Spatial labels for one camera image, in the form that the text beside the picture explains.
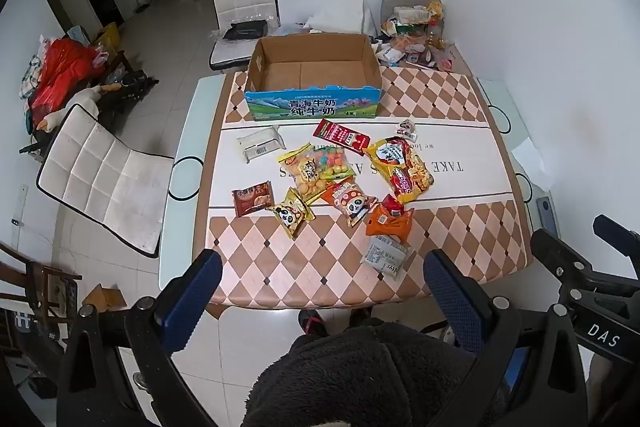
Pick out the person's dark fleece clothing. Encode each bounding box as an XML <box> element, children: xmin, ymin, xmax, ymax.
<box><xmin>245</xmin><ymin>322</ymin><xmax>506</xmax><ymax>427</ymax></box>

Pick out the pile of assorted snack packets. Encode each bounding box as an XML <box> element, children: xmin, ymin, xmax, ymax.
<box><xmin>375</xmin><ymin>0</ymin><xmax>458</xmax><ymax>72</ymax></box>

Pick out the colourful candy balls packet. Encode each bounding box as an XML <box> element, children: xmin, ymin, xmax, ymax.
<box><xmin>306</xmin><ymin>144</ymin><xmax>357</xmax><ymax>180</ymax></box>

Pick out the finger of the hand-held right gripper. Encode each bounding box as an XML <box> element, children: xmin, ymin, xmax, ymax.
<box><xmin>530</xmin><ymin>229</ymin><xmax>603</xmax><ymax>298</ymax></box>
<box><xmin>592</xmin><ymin>214</ymin><xmax>640</xmax><ymax>258</ymax></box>

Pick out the cardboard piece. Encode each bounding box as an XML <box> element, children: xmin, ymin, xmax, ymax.
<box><xmin>82</xmin><ymin>284</ymin><xmax>128</xmax><ymax>313</ymax></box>

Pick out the white cloth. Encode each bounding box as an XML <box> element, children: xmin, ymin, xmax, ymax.
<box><xmin>280</xmin><ymin>0</ymin><xmax>376</xmax><ymax>38</ymax></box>

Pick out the yellow panda snack packet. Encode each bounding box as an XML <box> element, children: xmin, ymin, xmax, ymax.
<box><xmin>266</xmin><ymin>188</ymin><xmax>317</xmax><ymax>239</ymax></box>

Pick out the plaid bag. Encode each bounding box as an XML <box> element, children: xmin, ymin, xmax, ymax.
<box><xmin>20</xmin><ymin>54</ymin><xmax>48</xmax><ymax>100</ymax></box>

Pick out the orange panda snack packet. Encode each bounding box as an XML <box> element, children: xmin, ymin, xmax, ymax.
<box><xmin>320</xmin><ymin>179</ymin><xmax>378</xmax><ymax>228</ymax></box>

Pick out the white barcode packet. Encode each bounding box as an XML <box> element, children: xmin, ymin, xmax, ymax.
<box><xmin>236</xmin><ymin>125</ymin><xmax>284</xmax><ymax>164</ymax></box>

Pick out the orange barcode snack packet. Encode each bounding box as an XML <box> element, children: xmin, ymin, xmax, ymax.
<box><xmin>366</xmin><ymin>207</ymin><xmax>414</xmax><ymax>242</ymax></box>

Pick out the blue printed cardboard box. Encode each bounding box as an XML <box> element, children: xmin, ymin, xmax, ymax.
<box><xmin>244</xmin><ymin>33</ymin><xmax>383</xmax><ymax>122</ymax></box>

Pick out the brown snack packet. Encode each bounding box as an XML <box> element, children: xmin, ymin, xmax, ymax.
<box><xmin>231</xmin><ymin>181</ymin><xmax>275</xmax><ymax>218</ymax></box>

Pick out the red-orange chip packet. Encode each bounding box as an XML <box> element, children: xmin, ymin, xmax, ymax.
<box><xmin>381</xmin><ymin>194</ymin><xmax>407</xmax><ymax>219</ymax></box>

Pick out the long red snack packet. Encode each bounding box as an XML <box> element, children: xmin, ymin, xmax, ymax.
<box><xmin>313</xmin><ymin>119</ymin><xmax>372</xmax><ymax>154</ymax></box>

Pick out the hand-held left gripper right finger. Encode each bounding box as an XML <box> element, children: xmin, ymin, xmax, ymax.
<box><xmin>424</xmin><ymin>249</ymin><xmax>588</xmax><ymax>427</ymax></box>

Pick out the grey-white snack packet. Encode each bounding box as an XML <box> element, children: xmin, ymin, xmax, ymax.
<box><xmin>361</xmin><ymin>236</ymin><xmax>414</xmax><ymax>280</ymax></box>

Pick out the yellow instant noodle packet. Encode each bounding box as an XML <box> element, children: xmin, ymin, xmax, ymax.
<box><xmin>365</xmin><ymin>138</ymin><xmax>435</xmax><ymax>205</ymax></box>

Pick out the checkered tablecloth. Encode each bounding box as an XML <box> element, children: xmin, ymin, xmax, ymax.
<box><xmin>204</xmin><ymin>69</ymin><xmax>533</xmax><ymax>308</ymax></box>

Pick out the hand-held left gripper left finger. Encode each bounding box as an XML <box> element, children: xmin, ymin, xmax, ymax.
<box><xmin>59</xmin><ymin>249</ymin><xmax>223</xmax><ymax>427</ymax></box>

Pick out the wooden chair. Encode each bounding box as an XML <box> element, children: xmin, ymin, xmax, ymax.
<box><xmin>0</xmin><ymin>242</ymin><xmax>83</xmax><ymax>333</ymax></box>

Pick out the red bag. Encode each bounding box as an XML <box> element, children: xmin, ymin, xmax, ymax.
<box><xmin>30</xmin><ymin>38</ymin><xmax>106</xmax><ymax>112</ymax></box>

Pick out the yellow biscuit packet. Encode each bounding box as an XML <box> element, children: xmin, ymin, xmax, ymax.
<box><xmin>278</xmin><ymin>144</ymin><xmax>326</xmax><ymax>202</ymax></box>

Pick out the red black slipper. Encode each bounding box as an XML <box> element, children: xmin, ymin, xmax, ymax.
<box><xmin>298</xmin><ymin>308</ymin><xmax>326</xmax><ymax>337</ymax></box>

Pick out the black item in plastic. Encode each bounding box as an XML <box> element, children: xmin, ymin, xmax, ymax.
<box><xmin>222</xmin><ymin>21</ymin><xmax>268</xmax><ymax>42</ymax></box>

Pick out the white goose plush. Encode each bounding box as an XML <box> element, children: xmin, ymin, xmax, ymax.
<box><xmin>40</xmin><ymin>84</ymin><xmax>123</xmax><ymax>132</ymax></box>

